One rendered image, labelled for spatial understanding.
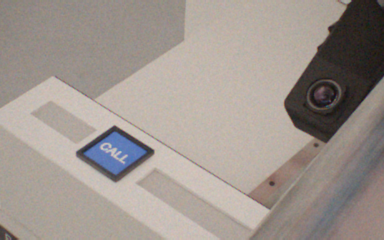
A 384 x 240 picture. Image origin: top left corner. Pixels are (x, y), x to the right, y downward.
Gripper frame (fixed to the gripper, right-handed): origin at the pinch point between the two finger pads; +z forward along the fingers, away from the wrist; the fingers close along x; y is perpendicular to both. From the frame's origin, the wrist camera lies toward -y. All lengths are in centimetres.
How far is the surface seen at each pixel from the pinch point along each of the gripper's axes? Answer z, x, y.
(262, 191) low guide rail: 25.5, 18.0, 16.2
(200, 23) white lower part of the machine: 45, 62, 59
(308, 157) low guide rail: 25.5, 17.4, 24.4
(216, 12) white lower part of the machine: 41, 59, 59
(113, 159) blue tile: 14.2, 25.4, 0.0
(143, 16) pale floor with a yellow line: 110, 135, 123
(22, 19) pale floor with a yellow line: 110, 160, 97
